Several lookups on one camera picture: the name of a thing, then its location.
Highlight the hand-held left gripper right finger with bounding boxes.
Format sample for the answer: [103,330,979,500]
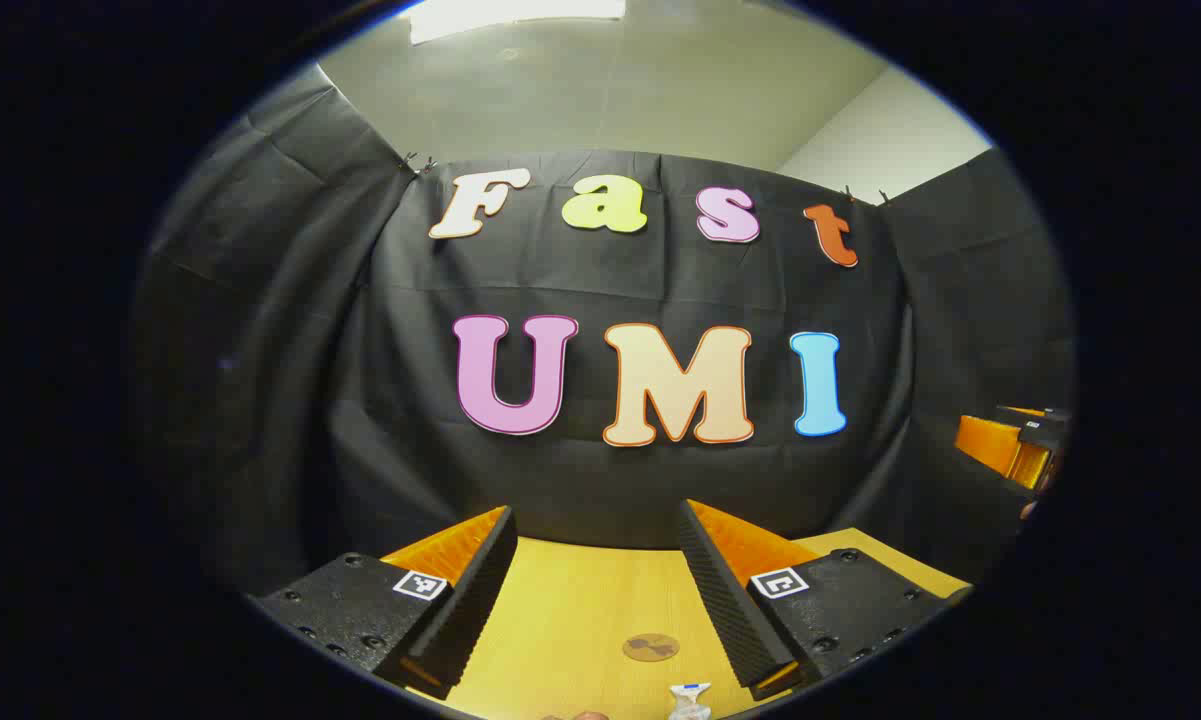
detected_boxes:
[676,498,973,701]

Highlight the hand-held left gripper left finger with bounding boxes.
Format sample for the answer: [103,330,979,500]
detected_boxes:
[250,505,519,701]

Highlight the round cork coaster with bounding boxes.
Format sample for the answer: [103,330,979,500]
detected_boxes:
[622,633,681,663]

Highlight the wooden desktop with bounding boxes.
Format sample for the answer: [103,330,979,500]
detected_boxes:
[400,527,971,720]

